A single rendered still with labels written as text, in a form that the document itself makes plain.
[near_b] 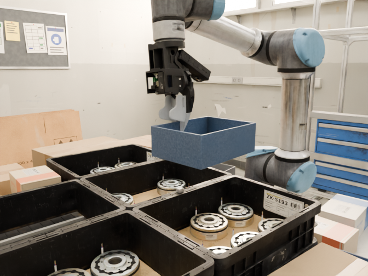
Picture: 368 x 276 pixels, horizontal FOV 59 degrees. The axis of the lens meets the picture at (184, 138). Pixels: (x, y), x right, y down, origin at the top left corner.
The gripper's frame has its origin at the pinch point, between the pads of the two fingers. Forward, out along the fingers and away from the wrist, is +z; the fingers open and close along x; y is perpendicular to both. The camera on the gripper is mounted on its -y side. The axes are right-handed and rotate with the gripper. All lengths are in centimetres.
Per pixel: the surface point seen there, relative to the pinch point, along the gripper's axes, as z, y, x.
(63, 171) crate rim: 16, 11, -49
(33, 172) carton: 15, 19, -55
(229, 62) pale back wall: -39, -276, -208
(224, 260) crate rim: 22.2, 11.7, 22.0
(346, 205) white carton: 35, -63, 15
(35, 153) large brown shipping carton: 15, 4, -96
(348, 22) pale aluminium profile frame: -59, -259, -58
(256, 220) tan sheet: 30.3, -22.4, 5.2
